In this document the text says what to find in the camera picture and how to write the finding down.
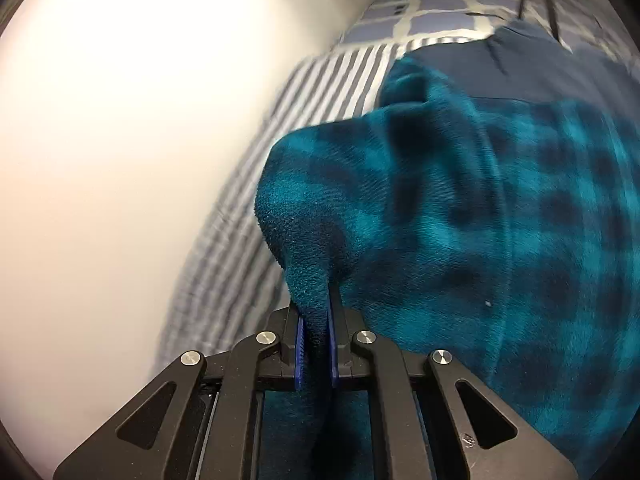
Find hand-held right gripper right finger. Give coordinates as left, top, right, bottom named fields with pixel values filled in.
left=325, top=284, right=581, bottom=480

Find blue white striped duvet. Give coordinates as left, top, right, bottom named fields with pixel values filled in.
left=155, top=40, right=416, bottom=376

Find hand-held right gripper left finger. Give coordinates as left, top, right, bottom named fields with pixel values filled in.
left=52, top=302, right=308, bottom=480

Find teal plaid fleece robe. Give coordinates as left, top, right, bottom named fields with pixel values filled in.
left=255, top=20, right=640, bottom=480

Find blue checked bed sheet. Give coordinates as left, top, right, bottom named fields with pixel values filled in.
left=340, top=0, right=640, bottom=68

